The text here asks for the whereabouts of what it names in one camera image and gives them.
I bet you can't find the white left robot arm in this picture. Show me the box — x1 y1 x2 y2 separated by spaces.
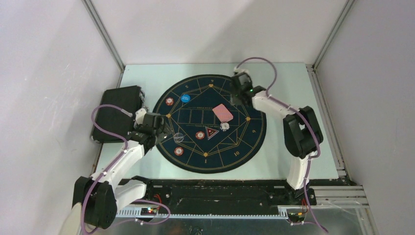
72 105 171 235

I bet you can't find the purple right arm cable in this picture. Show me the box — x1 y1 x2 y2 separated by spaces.
235 57 329 234

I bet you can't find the red playing card deck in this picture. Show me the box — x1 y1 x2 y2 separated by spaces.
212 104 233 123

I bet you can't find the clear round button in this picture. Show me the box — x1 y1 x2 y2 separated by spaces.
173 132 184 143

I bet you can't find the black carrying case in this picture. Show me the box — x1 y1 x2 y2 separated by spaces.
91 85 145 143

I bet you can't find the round dark poker mat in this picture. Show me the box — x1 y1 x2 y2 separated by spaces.
153 74 267 174

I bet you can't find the red triangular marker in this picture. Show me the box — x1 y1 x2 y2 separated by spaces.
205 127 220 140

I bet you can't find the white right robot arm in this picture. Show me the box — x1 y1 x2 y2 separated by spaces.
231 68 323 205

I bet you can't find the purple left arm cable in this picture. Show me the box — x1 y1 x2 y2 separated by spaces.
80 104 171 235

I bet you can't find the red poker chip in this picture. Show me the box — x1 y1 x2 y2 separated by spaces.
174 147 184 156
195 131 205 140
165 97 174 106

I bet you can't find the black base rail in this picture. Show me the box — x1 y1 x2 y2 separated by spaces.
89 177 352 215

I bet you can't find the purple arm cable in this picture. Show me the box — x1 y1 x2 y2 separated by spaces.
235 57 329 234
80 104 171 235

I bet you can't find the white dealer button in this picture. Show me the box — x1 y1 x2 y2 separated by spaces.
220 122 230 131

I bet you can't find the blue small blind button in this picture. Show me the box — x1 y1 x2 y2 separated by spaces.
181 94 191 103

